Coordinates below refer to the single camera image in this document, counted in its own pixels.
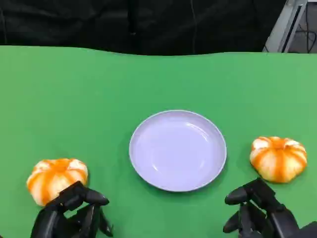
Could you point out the orange and white bread roll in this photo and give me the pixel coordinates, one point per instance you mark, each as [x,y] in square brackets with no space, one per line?
[278,158]
[55,177]

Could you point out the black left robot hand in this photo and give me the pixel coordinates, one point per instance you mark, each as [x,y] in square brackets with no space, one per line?
[53,218]

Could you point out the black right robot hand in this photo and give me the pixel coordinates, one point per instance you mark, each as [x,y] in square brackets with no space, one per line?
[262,213]

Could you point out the black backdrop curtain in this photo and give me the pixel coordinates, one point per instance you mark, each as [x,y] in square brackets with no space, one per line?
[138,24]

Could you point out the aluminium frame profile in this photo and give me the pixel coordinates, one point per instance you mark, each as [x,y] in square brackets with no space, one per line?
[288,27]

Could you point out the lilac plate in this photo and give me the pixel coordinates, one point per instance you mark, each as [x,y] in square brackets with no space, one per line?
[177,151]

